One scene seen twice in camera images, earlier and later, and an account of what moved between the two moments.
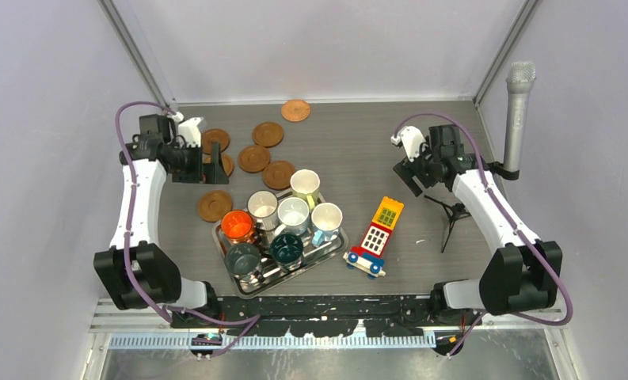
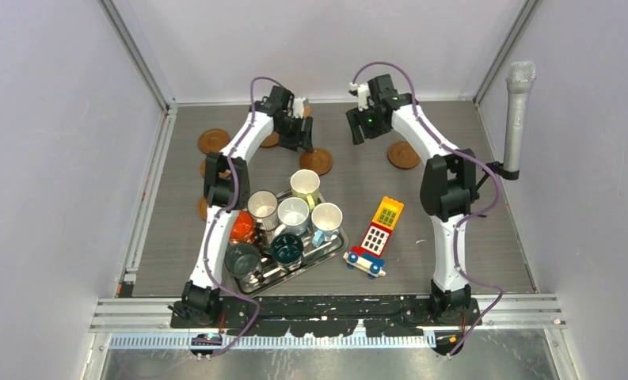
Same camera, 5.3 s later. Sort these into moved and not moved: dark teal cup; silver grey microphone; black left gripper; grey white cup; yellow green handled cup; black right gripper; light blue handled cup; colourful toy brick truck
Moved: black left gripper; black right gripper
Not moved: yellow green handled cup; dark teal cup; grey white cup; colourful toy brick truck; light blue handled cup; silver grey microphone
